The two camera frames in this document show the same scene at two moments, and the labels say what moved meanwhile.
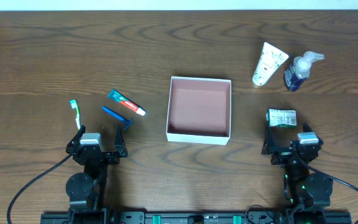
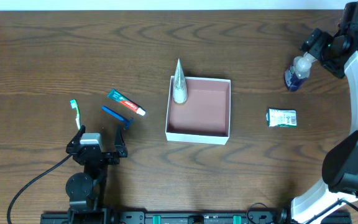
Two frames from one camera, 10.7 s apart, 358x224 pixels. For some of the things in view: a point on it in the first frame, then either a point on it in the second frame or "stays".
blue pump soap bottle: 297,73 stays
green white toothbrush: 74,105 stays
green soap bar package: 281,117 stays
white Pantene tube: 271,60 → 180,91
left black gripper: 96,156 stays
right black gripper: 291,155 → 317,45
